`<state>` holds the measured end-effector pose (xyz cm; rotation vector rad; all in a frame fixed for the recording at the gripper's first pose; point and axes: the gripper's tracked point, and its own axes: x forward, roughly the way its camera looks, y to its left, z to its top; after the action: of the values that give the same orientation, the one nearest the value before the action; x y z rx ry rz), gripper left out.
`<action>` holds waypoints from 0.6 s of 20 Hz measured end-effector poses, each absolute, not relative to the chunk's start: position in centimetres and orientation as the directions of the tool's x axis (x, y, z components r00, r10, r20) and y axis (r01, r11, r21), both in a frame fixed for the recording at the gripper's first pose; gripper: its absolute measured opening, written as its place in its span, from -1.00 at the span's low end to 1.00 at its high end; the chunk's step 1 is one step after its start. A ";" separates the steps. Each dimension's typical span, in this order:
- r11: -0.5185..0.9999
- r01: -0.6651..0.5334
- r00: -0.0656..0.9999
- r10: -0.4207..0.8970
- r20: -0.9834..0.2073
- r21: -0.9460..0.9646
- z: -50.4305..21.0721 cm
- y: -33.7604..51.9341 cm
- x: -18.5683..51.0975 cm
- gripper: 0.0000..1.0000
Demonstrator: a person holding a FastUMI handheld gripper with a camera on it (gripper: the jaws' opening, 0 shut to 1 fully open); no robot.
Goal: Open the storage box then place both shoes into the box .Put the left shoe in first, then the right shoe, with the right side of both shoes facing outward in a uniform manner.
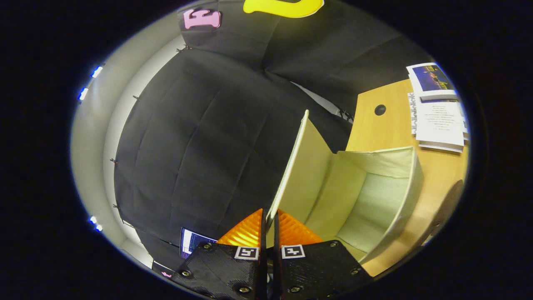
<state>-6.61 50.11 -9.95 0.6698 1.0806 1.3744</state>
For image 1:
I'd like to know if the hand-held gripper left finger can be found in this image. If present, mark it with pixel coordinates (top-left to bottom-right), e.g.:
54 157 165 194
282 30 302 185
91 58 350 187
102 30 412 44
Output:
172 208 268 300

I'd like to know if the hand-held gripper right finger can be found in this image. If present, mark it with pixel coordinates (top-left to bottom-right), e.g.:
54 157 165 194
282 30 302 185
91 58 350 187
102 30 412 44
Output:
273 209 374 300

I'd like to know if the beige fabric storage box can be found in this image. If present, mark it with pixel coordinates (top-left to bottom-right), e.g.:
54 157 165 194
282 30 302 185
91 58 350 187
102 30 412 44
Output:
266 110 424 265

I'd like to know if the brown fuzzy shoe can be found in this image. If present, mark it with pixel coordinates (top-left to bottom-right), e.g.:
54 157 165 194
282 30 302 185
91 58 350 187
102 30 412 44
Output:
427 179 465 248

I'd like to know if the plain white book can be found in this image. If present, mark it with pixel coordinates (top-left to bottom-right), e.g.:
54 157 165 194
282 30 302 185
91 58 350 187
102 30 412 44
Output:
408 92 468 153

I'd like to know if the white book blue photo cover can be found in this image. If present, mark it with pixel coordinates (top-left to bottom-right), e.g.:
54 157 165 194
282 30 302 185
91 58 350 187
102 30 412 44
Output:
406 62 461 101

